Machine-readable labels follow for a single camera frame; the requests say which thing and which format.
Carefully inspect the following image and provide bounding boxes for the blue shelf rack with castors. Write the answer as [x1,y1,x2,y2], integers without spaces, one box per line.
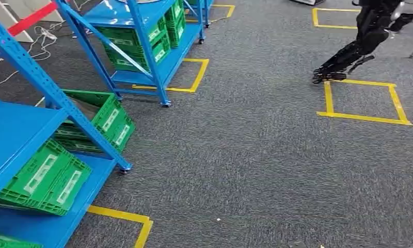
[53,0,207,108]
[183,0,215,29]

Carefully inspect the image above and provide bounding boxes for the green folding crate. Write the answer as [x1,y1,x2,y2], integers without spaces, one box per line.
[53,89,136,154]
[96,15,168,49]
[164,0,187,49]
[104,33,171,73]
[0,232,43,248]
[0,138,93,217]

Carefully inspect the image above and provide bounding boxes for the yellow tape floor square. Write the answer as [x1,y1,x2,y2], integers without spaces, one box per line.
[316,79,413,127]

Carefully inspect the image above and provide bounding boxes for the large blue shelf rack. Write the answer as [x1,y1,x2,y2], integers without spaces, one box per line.
[0,10,134,248]

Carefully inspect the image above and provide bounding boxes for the black robot legs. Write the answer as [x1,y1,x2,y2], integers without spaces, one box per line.
[311,0,413,85]

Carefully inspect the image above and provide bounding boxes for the red barrier beam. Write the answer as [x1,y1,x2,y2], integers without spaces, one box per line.
[0,1,59,49]

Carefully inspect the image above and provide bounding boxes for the tangled white floor cables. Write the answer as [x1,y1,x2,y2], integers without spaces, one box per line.
[0,21,60,90]

